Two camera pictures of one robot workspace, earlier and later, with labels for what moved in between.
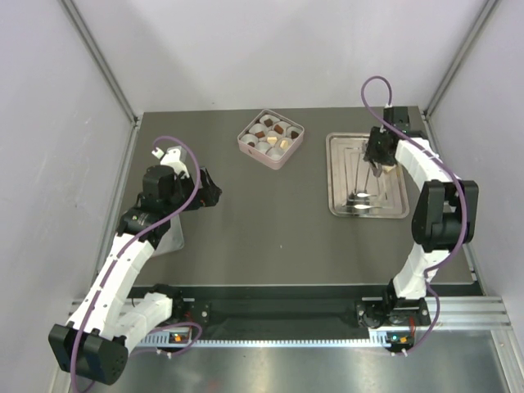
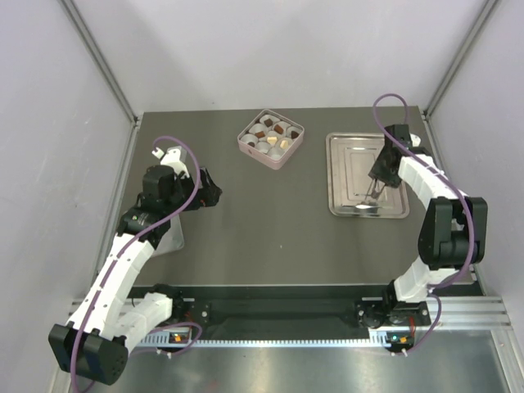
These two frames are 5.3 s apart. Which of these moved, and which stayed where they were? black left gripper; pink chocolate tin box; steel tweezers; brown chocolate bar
Moved: steel tweezers
Stayed: pink chocolate tin box; brown chocolate bar; black left gripper
